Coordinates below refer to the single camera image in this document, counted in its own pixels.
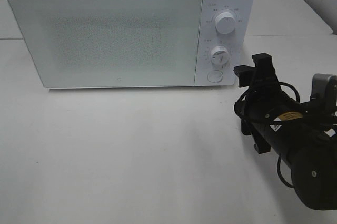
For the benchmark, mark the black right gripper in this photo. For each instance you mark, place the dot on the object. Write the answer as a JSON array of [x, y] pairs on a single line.
[[277, 121]]

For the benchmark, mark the white timer knob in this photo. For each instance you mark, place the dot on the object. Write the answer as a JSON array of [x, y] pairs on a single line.
[[219, 55]]

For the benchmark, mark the round white door button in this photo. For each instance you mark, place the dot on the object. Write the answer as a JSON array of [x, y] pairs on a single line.
[[215, 76]]

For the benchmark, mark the white microwave door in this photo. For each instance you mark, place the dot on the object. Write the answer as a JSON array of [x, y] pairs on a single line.
[[110, 43]]

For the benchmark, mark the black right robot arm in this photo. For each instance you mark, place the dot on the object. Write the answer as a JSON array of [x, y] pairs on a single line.
[[313, 172]]

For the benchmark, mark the white upper power knob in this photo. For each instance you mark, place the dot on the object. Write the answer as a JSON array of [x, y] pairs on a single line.
[[225, 22]]

